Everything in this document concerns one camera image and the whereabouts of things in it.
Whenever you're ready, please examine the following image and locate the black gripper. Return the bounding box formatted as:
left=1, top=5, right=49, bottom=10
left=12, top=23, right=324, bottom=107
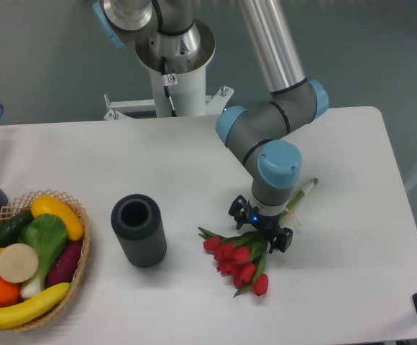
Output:
left=228, top=195, right=293, bottom=254

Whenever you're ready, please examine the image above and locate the red tulip bouquet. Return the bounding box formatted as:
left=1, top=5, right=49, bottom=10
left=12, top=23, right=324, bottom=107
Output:
left=198, top=178, right=319, bottom=296

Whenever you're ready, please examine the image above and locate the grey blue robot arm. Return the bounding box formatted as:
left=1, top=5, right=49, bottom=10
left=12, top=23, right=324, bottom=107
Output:
left=93, top=1, right=329, bottom=252

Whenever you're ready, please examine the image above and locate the dark grey ribbed vase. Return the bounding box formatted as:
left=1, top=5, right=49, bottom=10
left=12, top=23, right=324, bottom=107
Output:
left=110, top=194, right=167, bottom=268

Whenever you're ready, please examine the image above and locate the purple sweet potato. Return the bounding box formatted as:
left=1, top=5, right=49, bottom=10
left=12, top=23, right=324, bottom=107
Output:
left=46, top=241, right=82, bottom=287

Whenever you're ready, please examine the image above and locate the green bok choy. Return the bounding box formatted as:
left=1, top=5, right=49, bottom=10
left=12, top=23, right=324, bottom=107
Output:
left=17, top=214, right=68, bottom=300

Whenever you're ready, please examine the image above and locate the woven wicker basket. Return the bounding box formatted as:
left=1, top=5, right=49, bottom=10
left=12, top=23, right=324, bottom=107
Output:
left=0, top=190, right=91, bottom=331

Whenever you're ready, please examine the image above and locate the beige round disc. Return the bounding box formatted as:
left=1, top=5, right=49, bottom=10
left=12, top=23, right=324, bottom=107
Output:
left=0, top=243, right=39, bottom=283

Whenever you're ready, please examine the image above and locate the dark green cucumber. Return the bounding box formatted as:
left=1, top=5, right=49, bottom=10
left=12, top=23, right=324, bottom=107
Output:
left=0, top=210, right=34, bottom=248

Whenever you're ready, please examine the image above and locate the long yellow banana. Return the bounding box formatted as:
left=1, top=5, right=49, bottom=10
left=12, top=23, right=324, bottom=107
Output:
left=0, top=282, right=70, bottom=330

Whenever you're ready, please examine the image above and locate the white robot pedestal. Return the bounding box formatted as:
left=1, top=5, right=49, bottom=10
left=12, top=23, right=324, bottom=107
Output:
left=104, top=19, right=234, bottom=120

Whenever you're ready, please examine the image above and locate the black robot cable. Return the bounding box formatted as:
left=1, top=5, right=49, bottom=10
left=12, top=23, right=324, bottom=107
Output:
left=160, top=56, right=178, bottom=117

